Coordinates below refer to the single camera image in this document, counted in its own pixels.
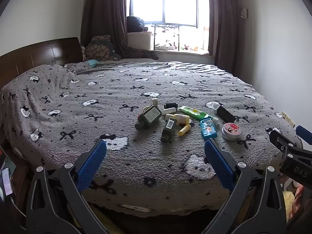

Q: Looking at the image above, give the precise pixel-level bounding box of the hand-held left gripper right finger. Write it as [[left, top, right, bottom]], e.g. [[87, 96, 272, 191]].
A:
[[200, 138, 287, 234]]

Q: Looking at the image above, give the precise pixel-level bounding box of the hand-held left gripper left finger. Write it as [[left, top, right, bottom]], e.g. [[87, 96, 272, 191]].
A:
[[26, 139, 110, 234]]

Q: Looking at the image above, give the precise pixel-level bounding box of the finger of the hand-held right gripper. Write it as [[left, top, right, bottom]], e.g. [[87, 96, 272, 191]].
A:
[[296, 125, 312, 143], [269, 129, 305, 162]]

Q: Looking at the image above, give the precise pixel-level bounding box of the round metal tin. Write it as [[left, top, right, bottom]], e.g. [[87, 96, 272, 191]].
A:
[[221, 122, 243, 142]]

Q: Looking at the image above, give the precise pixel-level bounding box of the blue packet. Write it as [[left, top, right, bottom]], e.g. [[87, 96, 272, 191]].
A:
[[200, 118, 217, 140]]

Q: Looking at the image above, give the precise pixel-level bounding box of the small yellow bottle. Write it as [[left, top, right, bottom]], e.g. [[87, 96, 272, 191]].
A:
[[178, 124, 192, 136]]

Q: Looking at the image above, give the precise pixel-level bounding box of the black and white bottle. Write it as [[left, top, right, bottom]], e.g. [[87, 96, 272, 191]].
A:
[[213, 103, 236, 123]]

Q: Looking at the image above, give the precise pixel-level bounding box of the green tube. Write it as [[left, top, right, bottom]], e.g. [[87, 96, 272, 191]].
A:
[[178, 106, 219, 125]]

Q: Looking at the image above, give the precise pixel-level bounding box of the cream bottle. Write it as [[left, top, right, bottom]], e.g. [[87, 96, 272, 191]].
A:
[[165, 113, 190, 125]]

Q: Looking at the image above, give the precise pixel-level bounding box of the dark green labelled bottle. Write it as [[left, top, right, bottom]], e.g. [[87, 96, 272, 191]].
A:
[[160, 117, 177, 143]]

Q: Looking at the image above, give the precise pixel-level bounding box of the large green bottle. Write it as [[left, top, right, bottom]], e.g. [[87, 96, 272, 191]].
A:
[[135, 105, 162, 130]]

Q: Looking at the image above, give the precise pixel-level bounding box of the person's right hand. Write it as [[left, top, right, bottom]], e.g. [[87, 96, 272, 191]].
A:
[[290, 185, 305, 222]]

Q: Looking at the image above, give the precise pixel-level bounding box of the yellow fuzzy clothing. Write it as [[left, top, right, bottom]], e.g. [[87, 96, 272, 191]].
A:
[[282, 190, 294, 216]]

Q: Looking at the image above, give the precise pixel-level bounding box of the grey printed blanket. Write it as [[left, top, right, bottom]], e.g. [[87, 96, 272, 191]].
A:
[[0, 61, 304, 218]]

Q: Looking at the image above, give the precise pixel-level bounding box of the smartphone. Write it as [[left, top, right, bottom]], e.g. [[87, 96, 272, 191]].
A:
[[1, 167, 14, 197]]

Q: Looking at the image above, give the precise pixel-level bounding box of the grey printed pillow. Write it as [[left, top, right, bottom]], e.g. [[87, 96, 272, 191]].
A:
[[64, 62, 92, 73]]

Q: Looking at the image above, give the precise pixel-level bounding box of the brown patterned pillow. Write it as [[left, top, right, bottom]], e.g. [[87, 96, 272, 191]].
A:
[[84, 35, 121, 62]]

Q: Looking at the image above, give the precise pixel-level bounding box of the row of small windowsill figurines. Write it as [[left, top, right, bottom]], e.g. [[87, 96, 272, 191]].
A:
[[155, 39, 203, 52]]

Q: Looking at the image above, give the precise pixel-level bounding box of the brown wooden headboard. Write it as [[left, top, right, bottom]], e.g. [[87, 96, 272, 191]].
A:
[[0, 37, 83, 89]]

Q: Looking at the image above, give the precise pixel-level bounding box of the dark brown curtain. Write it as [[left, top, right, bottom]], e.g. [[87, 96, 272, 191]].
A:
[[80, 0, 159, 60], [207, 0, 238, 66]]

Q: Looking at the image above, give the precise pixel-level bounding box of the white storage box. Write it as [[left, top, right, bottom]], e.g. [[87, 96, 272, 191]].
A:
[[127, 31, 154, 50]]

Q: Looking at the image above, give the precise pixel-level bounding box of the dark folded cloth bundle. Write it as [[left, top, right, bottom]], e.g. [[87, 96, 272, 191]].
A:
[[126, 16, 149, 32]]

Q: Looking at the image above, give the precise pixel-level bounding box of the metal drying rack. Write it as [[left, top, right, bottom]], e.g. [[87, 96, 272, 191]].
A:
[[150, 23, 183, 51]]

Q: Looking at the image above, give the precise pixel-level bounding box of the window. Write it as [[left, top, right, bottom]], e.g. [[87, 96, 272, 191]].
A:
[[129, 0, 210, 28]]

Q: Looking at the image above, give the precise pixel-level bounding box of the wall outlet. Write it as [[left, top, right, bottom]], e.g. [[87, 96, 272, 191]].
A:
[[280, 111, 295, 127]]

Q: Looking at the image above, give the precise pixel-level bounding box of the charging cable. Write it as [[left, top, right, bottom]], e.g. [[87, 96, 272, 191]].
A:
[[10, 196, 27, 218]]

